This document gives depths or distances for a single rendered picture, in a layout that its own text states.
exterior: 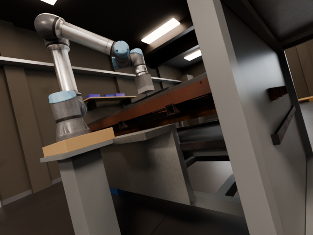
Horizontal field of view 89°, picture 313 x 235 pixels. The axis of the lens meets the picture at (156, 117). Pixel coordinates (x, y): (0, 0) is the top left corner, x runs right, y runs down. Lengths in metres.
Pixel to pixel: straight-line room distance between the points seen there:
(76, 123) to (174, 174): 0.52
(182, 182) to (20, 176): 3.47
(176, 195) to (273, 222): 0.59
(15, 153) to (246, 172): 3.85
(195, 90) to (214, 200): 0.52
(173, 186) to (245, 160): 0.60
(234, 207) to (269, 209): 0.54
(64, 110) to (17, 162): 3.17
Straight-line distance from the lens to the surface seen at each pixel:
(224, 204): 0.88
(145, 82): 0.97
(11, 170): 3.93
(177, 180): 0.82
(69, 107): 0.83
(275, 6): 0.94
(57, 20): 0.99
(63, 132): 0.82
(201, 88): 0.68
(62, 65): 1.05
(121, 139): 0.76
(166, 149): 0.79
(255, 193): 0.32
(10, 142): 3.95
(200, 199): 0.93
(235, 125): 0.28
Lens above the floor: 0.71
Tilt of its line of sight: 1 degrees up
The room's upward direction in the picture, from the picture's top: 15 degrees counter-clockwise
